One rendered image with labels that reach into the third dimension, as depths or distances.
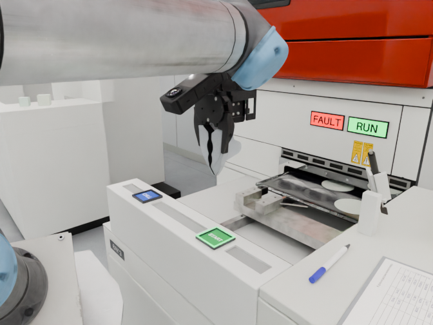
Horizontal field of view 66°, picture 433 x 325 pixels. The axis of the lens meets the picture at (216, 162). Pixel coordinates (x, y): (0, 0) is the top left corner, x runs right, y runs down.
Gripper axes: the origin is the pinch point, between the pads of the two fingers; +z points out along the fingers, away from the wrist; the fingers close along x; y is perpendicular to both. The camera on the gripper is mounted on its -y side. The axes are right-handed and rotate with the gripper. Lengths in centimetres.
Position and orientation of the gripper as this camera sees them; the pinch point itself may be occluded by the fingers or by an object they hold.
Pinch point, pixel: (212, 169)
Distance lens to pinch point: 59.2
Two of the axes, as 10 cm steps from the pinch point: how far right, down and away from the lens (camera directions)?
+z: 0.0, 9.5, 3.1
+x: -6.6, -2.4, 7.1
